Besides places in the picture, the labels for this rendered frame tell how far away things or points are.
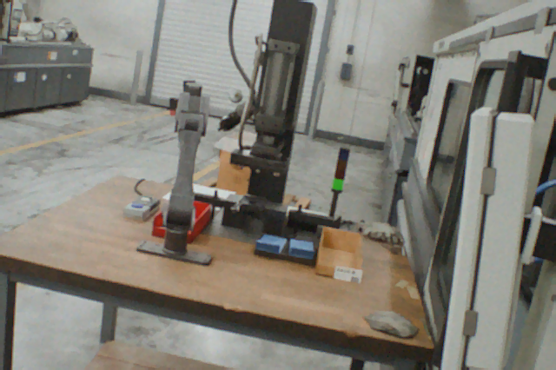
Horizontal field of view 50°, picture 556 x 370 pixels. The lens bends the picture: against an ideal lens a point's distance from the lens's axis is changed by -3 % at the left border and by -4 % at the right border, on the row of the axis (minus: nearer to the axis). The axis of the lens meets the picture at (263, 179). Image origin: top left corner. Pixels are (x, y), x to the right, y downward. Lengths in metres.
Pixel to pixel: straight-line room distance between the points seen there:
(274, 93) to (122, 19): 10.33
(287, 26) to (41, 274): 1.06
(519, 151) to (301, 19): 1.27
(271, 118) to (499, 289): 1.20
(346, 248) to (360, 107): 9.25
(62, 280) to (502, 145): 1.08
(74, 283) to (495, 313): 1.00
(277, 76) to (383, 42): 9.24
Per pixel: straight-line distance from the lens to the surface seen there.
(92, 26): 12.43
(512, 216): 0.86
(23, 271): 1.59
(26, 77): 9.11
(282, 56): 1.92
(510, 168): 0.85
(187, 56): 11.63
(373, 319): 1.50
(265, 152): 1.93
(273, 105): 1.93
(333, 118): 11.20
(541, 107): 1.06
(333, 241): 1.96
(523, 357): 1.03
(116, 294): 1.51
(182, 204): 1.65
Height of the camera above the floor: 1.49
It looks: 12 degrees down
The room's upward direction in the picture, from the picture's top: 10 degrees clockwise
